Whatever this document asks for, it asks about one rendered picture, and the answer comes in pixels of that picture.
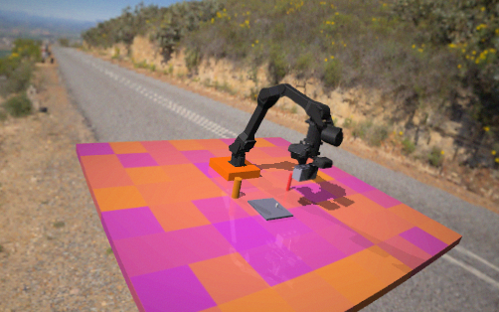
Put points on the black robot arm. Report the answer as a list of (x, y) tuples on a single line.
[(317, 128)]

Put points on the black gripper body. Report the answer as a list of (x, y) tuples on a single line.
[(320, 162)]

